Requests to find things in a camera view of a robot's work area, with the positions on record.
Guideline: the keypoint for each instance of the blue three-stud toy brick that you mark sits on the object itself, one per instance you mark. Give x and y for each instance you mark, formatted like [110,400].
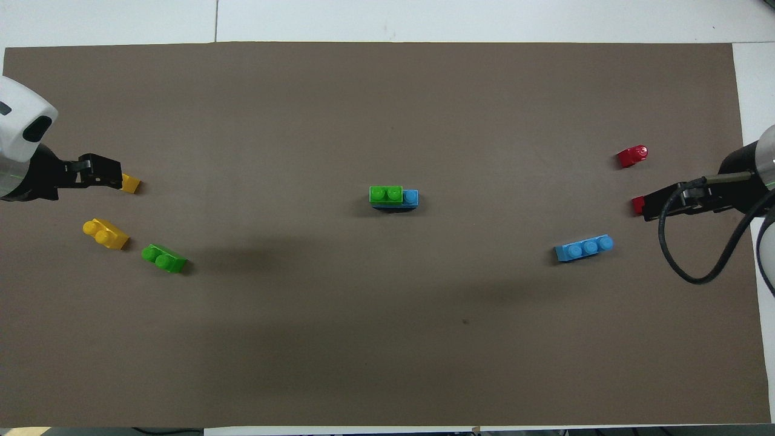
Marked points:
[410,198]
[584,249]

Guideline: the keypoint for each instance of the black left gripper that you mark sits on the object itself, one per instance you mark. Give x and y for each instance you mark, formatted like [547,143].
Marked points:
[45,175]

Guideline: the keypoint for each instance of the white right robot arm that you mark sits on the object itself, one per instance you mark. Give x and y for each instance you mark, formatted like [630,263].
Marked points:
[768,254]

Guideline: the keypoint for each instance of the red one-stud toy brick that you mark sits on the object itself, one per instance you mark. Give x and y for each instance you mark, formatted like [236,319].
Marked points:
[637,206]
[633,156]

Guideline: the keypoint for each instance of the brown paper table mat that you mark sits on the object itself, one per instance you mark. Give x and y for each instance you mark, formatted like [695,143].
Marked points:
[387,339]

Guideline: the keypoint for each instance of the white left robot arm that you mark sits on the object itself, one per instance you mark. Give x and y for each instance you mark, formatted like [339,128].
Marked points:
[24,115]

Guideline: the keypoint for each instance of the yellow two-stud toy brick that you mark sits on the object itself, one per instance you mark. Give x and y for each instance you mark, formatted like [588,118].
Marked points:
[131,183]
[108,234]

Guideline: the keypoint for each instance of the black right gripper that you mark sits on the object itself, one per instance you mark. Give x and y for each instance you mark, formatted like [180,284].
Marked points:
[742,184]

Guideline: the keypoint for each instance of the green two-stud toy brick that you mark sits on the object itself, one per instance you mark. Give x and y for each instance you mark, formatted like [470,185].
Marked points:
[164,259]
[385,194]

